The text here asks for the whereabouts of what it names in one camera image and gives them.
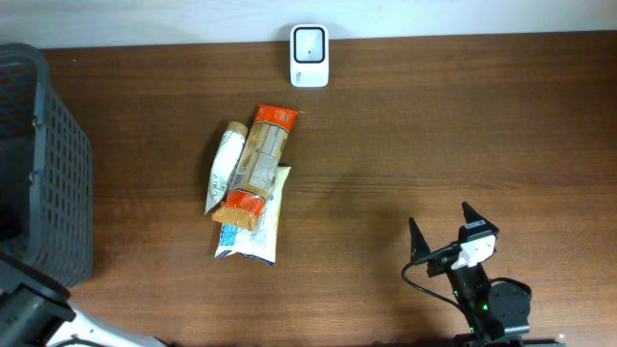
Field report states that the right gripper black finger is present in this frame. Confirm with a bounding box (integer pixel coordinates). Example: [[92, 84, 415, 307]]
[[462, 201, 496, 230], [409, 217, 430, 264]]

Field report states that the white blue snack bag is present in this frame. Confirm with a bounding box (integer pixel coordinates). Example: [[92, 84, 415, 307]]
[[214, 164, 291, 266]]

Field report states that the orange cracker package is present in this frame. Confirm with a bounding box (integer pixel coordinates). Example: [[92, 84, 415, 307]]
[[212, 104, 299, 231]]

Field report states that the white tube with tan cap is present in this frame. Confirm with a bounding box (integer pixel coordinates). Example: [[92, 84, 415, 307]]
[[204, 121, 248, 214]]

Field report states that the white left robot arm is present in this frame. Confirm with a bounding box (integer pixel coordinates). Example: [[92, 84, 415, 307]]
[[1, 254, 166, 347]]

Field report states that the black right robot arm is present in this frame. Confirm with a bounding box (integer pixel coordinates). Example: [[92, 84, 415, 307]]
[[401, 201, 560, 346]]

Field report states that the white barcode scanner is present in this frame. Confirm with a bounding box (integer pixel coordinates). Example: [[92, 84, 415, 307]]
[[289, 24, 330, 88]]

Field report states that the grey plastic basket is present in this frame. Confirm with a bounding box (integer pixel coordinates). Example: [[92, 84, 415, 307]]
[[1, 43, 94, 287]]

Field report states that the black right camera cable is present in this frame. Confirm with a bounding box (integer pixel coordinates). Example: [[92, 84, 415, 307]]
[[400, 243, 488, 347]]

